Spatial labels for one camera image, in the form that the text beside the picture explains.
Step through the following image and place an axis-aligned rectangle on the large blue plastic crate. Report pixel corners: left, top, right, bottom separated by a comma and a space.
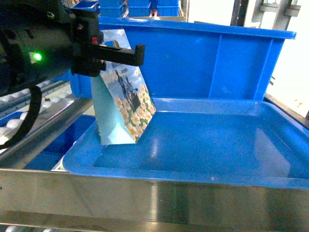
68, 15, 296, 101

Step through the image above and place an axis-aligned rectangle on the blue plastic tray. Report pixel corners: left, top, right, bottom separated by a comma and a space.
63, 99, 309, 189

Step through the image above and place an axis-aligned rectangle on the black cable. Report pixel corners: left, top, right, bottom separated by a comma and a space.
0, 84, 42, 150

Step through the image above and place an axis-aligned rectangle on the stainless steel front rail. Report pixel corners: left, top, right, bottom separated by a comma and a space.
0, 169, 309, 231

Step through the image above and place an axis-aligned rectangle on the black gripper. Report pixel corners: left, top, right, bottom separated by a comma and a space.
71, 9, 145, 77

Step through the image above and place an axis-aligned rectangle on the flower gift bag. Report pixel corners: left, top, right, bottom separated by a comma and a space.
90, 29, 157, 145

